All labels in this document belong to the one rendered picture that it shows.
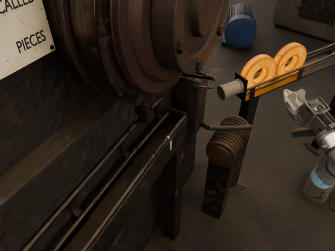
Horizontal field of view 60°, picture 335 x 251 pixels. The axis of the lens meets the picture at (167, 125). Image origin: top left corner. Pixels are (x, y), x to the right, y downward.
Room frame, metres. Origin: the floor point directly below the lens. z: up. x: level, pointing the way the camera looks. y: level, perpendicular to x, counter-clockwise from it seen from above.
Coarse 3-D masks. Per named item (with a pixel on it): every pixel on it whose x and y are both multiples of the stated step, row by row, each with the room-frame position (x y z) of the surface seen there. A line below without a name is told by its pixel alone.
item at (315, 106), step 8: (304, 104) 0.75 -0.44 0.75; (312, 104) 0.74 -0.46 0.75; (320, 104) 0.75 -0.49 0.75; (304, 112) 0.74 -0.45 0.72; (312, 112) 0.72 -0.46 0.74; (320, 112) 0.72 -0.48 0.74; (328, 112) 0.72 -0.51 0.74; (304, 120) 0.73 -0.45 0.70; (312, 120) 0.72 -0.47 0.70; (320, 120) 0.70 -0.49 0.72; (328, 120) 0.69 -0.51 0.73; (320, 128) 0.69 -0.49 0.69; (328, 128) 0.67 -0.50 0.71; (320, 136) 0.67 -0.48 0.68
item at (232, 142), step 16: (208, 144) 0.81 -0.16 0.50; (224, 144) 0.78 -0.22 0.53; (240, 144) 0.81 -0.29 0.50; (208, 160) 0.82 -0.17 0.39; (224, 160) 0.76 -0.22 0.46; (208, 176) 0.82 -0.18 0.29; (224, 176) 0.78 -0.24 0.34; (208, 192) 0.81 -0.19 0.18; (224, 192) 0.78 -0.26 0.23; (208, 208) 0.81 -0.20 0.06; (224, 208) 0.83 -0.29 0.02
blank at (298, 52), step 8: (288, 48) 1.05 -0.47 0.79; (296, 48) 1.06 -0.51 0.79; (304, 48) 1.08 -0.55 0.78; (280, 56) 1.04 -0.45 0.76; (288, 56) 1.04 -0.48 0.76; (296, 56) 1.07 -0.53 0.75; (304, 56) 1.09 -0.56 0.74; (280, 64) 1.03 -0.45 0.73; (288, 64) 1.10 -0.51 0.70; (296, 64) 1.07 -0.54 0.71; (280, 72) 1.04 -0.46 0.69
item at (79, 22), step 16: (80, 0) 0.46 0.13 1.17; (96, 0) 0.44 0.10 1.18; (80, 16) 0.45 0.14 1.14; (96, 16) 0.43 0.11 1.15; (80, 32) 0.45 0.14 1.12; (96, 32) 0.43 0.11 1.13; (80, 48) 0.46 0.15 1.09; (96, 48) 0.43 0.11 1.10; (112, 48) 0.45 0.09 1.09; (96, 64) 0.45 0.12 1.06; (112, 64) 0.45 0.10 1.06; (96, 80) 0.48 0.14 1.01; (112, 80) 0.44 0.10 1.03; (128, 96) 0.48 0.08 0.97; (144, 96) 0.53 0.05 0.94; (160, 96) 0.59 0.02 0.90
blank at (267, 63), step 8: (256, 56) 1.01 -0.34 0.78; (264, 56) 1.00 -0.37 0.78; (248, 64) 0.98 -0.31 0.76; (256, 64) 0.97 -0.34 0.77; (264, 64) 0.99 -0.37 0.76; (272, 64) 1.01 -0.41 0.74; (248, 72) 0.96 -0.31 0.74; (264, 72) 1.02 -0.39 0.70; (272, 72) 1.02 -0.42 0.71; (248, 80) 0.96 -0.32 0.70; (256, 80) 1.01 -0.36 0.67; (264, 80) 1.00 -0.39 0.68
